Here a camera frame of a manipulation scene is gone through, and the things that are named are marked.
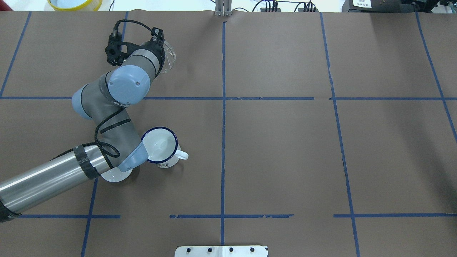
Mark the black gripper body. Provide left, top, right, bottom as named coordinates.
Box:
left=144, top=37, right=165, bottom=54

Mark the clear glass funnel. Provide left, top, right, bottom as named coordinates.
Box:
left=160, top=40, right=177, bottom=74

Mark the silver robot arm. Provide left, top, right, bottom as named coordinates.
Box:
left=1, top=36, right=169, bottom=222

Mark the yellow tape roll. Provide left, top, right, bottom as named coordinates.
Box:
left=47, top=0, right=103, bottom=11

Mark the white enamel mug blue rim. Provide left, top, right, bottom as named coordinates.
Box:
left=141, top=127, right=189, bottom=168

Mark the white round lid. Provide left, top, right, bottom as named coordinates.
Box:
left=101, top=167, right=132, bottom=183

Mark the black computer box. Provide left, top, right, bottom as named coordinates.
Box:
left=341, top=0, right=440, bottom=13

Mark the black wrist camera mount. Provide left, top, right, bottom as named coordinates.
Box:
left=105, top=26, right=140, bottom=66

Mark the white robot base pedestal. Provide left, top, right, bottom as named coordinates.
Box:
left=174, top=245, right=269, bottom=257

